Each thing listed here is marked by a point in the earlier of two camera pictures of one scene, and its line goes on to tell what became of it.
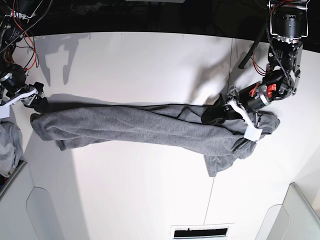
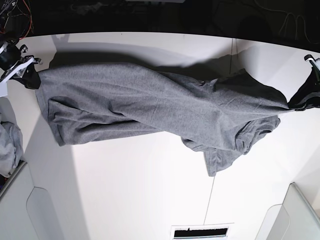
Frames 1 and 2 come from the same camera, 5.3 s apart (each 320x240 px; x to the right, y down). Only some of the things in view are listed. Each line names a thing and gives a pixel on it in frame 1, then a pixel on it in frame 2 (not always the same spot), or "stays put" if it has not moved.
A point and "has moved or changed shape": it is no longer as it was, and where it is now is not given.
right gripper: x=253 y=98 to x=308 y=95
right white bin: x=295 y=219 stays put
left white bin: x=26 y=211 stays put
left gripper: x=14 y=88 to x=13 y=65
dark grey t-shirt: x=170 y=129 has moved or changed shape
